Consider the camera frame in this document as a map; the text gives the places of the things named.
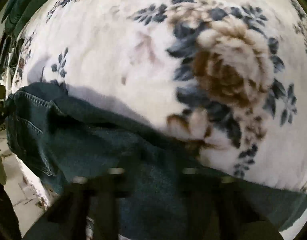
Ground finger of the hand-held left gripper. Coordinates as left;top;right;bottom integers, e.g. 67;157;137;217
0;80;11;130

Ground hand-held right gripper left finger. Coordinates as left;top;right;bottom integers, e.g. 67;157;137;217
42;167;130;240

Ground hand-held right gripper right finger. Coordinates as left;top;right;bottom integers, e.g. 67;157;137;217
181;167;285;240

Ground dark blue denim pants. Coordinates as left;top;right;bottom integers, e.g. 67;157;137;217
5;82;307;240

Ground folded teal plush blanket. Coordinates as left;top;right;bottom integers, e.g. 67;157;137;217
1;0;60;38

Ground floral printed blanket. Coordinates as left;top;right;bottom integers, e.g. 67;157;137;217
11;0;307;240

